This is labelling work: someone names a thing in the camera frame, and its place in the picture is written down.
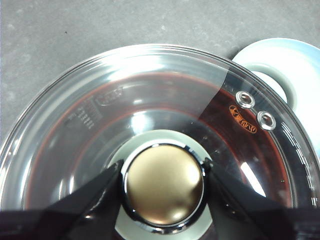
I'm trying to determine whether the blue round plate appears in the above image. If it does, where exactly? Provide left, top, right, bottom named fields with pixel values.
left=230, top=37, right=320, bottom=157

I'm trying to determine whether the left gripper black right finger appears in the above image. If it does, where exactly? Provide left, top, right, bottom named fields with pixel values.
left=204, top=156, right=320, bottom=240

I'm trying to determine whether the glass lid with green knob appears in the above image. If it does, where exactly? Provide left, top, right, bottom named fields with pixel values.
left=0, top=43, right=320, bottom=240

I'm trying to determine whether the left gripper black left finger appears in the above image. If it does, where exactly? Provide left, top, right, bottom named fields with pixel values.
left=0, top=159, right=125, bottom=240

